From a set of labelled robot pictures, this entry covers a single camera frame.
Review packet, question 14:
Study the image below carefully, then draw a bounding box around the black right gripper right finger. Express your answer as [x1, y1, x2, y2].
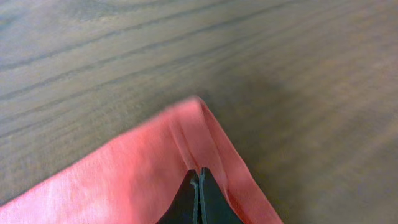
[199, 167, 243, 224]

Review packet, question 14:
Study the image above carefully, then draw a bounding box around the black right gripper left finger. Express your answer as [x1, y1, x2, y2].
[157, 170, 199, 224]

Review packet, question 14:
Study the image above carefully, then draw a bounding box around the red printed t-shirt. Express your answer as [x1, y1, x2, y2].
[1, 97, 281, 223]

